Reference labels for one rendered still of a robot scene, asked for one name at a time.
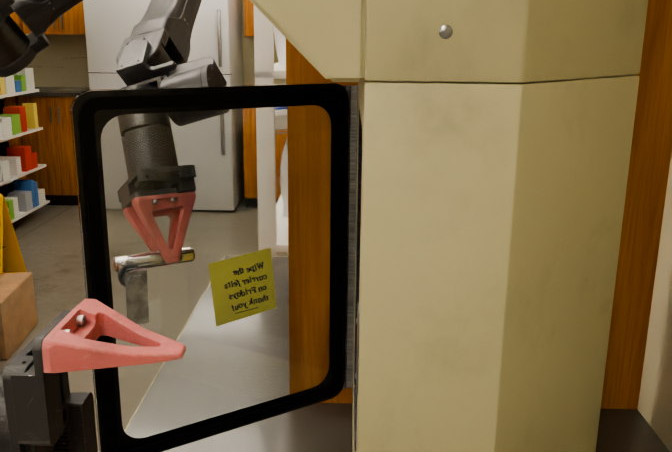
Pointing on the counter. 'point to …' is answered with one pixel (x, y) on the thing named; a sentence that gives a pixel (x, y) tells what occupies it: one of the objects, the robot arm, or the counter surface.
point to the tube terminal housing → (493, 192)
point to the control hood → (307, 0)
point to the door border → (108, 243)
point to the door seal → (104, 252)
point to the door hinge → (351, 232)
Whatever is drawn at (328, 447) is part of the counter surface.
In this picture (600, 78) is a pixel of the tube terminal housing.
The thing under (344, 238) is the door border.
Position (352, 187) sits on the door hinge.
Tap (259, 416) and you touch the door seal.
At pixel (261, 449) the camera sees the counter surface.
